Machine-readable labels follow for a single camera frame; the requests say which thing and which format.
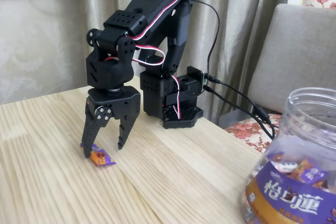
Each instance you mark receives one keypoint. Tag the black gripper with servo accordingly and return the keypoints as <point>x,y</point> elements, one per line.
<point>123,103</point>

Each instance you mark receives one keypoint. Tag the purple orange candy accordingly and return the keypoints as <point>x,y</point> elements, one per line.
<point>101,158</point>

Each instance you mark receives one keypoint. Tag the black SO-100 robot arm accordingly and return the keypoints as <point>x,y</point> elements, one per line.
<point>157,6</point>

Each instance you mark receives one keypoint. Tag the white plastic bag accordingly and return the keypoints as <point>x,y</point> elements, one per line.
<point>287,166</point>

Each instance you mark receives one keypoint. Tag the clear plastic candy jar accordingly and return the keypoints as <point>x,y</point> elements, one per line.
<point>288,200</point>

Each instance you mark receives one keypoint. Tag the orange-brown snack bag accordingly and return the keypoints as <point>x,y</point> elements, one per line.
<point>302,167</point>

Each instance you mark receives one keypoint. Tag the purple snack bag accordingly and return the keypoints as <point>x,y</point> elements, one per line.
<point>313,174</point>

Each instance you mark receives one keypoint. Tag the floral seat cushion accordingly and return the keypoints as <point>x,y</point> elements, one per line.
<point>249,129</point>

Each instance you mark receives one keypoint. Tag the grey fabric chair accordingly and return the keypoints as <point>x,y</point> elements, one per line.
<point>296,58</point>

